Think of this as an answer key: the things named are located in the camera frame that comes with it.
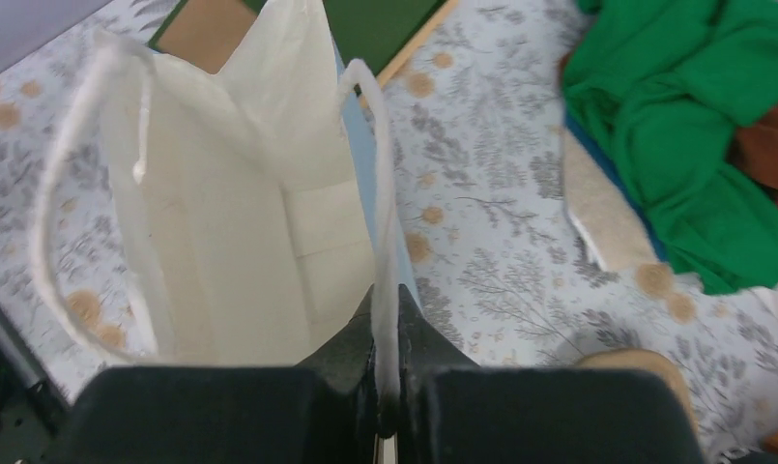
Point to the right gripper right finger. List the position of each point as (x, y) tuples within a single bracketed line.
[(623, 406)]

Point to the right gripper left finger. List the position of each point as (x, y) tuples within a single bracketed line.
[(320, 410)]

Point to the light blue paper bag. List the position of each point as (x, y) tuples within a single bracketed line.
[(255, 204)]

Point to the beige cloth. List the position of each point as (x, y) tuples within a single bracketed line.
[(603, 211)]

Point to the green paper bag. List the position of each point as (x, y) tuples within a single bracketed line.
[(384, 34)]

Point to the green cloth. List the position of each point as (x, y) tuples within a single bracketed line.
[(662, 87)]

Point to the brown cloth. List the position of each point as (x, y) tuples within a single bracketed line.
[(754, 151)]

